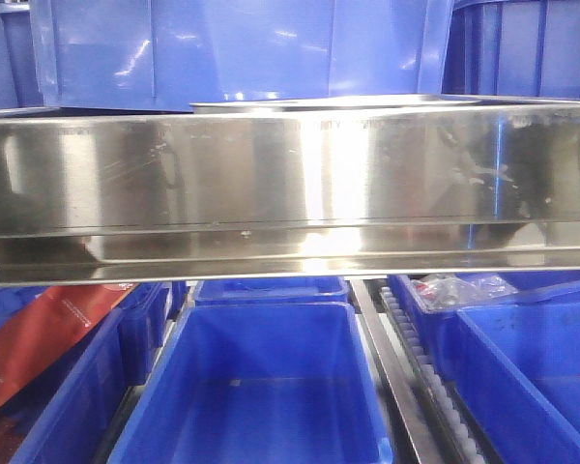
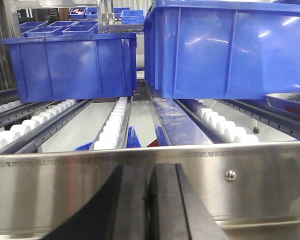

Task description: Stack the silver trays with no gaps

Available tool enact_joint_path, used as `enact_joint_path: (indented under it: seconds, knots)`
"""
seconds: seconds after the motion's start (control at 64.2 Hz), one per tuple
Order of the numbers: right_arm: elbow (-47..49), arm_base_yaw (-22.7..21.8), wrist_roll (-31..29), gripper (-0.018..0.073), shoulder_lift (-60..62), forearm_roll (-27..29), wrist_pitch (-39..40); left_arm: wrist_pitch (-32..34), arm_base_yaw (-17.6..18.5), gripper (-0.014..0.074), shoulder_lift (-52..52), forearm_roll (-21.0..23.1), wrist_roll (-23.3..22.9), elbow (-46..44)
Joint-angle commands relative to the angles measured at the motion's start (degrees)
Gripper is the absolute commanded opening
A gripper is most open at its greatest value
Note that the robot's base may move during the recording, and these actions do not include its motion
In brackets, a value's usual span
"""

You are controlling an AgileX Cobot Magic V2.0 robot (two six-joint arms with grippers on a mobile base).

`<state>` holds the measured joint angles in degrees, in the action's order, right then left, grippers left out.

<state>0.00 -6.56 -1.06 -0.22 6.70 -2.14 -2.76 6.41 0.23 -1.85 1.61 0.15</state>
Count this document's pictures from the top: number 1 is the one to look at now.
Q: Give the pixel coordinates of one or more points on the blue upper left bin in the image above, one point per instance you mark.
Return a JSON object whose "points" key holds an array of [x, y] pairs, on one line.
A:
{"points": [[18, 80]]}

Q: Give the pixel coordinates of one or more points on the blue upper right bin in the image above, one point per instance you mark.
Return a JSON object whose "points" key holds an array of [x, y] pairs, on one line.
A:
{"points": [[514, 48]]}

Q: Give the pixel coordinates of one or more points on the blue bin behind tray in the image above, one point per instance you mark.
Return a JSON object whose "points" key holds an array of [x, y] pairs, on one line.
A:
{"points": [[166, 55]]}

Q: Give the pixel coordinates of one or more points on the steel divider rail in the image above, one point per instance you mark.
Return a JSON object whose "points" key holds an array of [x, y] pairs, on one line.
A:
{"points": [[408, 424]]}

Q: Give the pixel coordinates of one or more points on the silver metal tray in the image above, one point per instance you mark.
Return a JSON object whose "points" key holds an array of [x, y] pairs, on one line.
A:
{"points": [[332, 103]]}

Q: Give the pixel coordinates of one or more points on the blue lower rear centre bin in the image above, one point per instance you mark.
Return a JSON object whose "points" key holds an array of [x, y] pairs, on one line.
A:
{"points": [[276, 290]]}

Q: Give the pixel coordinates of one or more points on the white roller track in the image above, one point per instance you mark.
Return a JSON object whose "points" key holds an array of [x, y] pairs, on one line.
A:
{"points": [[443, 415]]}

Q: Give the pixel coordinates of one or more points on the clear plastic bag of parts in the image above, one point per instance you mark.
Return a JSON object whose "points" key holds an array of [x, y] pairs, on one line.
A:
{"points": [[444, 291]]}

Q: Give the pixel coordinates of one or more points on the red paper package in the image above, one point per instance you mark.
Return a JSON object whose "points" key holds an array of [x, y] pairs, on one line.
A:
{"points": [[39, 334]]}

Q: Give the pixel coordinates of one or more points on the stainless steel shelf front rail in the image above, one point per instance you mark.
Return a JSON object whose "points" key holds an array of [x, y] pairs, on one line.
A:
{"points": [[429, 186]]}

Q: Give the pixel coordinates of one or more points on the blue lower left bin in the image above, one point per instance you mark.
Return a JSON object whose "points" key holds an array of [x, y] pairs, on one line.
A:
{"points": [[62, 415]]}

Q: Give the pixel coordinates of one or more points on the blue lower right front bin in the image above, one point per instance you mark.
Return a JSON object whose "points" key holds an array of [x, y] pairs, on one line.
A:
{"points": [[518, 373]]}

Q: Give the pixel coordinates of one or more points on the blue lower right rear bin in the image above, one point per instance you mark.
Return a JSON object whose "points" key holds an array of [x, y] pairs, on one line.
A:
{"points": [[437, 329]]}

